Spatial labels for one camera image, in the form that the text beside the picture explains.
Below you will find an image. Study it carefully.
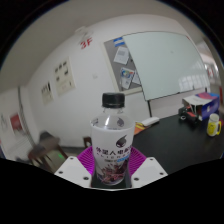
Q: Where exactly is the black and red tool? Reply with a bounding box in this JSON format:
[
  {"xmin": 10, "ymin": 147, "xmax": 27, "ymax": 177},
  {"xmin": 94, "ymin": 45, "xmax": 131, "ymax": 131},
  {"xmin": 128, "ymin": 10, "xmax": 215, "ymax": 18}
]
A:
[{"xmin": 177, "ymin": 106, "xmax": 201, "ymax": 122}]

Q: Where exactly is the large white wall poster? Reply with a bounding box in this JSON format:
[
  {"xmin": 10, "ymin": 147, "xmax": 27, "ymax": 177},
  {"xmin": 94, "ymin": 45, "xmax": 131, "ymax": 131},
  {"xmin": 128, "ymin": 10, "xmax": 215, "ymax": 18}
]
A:
[{"xmin": 52, "ymin": 56, "xmax": 77, "ymax": 98}]

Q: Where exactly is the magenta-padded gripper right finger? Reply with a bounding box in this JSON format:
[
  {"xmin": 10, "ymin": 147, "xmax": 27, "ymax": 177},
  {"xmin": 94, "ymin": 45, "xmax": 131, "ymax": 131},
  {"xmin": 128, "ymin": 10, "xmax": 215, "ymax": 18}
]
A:
[{"xmin": 127, "ymin": 145, "xmax": 169, "ymax": 188}]

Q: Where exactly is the white flat case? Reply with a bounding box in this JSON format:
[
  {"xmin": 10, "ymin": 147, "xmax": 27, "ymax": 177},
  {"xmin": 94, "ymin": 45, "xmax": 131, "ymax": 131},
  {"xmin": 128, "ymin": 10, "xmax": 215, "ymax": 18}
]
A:
[{"xmin": 140, "ymin": 116, "xmax": 161, "ymax": 127}]

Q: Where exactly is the grey notice board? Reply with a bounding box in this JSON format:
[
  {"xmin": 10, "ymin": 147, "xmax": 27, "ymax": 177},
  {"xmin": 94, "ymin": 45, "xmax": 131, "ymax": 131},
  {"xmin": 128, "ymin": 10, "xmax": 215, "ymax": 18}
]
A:
[{"xmin": 101, "ymin": 36, "xmax": 144, "ymax": 96}]

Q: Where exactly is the red wall poster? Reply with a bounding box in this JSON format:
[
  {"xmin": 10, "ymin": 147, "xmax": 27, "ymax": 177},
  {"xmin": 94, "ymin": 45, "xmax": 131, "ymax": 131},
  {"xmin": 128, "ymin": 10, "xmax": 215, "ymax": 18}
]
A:
[{"xmin": 8, "ymin": 112, "xmax": 25, "ymax": 136}]

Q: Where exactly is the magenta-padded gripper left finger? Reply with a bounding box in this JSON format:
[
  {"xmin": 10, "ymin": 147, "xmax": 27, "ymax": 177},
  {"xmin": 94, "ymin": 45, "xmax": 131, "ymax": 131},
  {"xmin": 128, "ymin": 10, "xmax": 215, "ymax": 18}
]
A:
[{"xmin": 53, "ymin": 145, "xmax": 97, "ymax": 188}]

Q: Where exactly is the wooden chair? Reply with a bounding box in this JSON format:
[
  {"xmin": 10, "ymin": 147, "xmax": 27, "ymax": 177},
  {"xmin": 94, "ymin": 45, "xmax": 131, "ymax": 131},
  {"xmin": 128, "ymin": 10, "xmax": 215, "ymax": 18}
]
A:
[{"xmin": 82, "ymin": 136, "xmax": 94, "ymax": 150}]

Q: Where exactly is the whiteboard on stand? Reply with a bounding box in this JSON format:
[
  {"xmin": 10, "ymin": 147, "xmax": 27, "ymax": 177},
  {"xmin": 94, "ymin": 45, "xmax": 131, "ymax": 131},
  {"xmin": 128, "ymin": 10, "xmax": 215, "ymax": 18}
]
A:
[{"xmin": 121, "ymin": 30, "xmax": 212, "ymax": 102}]

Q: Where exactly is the small white wall poster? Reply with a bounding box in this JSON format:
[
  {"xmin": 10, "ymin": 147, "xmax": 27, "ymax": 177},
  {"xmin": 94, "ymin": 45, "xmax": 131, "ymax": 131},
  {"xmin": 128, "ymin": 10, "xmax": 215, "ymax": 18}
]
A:
[{"xmin": 40, "ymin": 81, "xmax": 55, "ymax": 106}]

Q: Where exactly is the yellow mug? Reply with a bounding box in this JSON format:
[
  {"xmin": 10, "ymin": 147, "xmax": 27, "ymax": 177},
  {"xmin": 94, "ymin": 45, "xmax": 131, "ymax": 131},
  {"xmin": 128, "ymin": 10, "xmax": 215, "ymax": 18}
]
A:
[{"xmin": 206, "ymin": 112, "xmax": 223, "ymax": 138}]

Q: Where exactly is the grey chair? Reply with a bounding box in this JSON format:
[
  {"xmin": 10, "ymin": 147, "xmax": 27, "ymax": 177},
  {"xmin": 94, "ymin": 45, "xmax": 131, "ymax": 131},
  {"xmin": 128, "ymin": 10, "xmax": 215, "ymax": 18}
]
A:
[{"xmin": 37, "ymin": 131, "xmax": 57, "ymax": 145}]

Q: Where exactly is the clear bottle with white label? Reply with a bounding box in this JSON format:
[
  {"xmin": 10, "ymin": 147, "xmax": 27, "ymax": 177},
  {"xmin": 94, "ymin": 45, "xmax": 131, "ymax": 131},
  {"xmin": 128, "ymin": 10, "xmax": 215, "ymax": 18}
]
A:
[{"xmin": 89, "ymin": 92, "xmax": 137, "ymax": 187}]

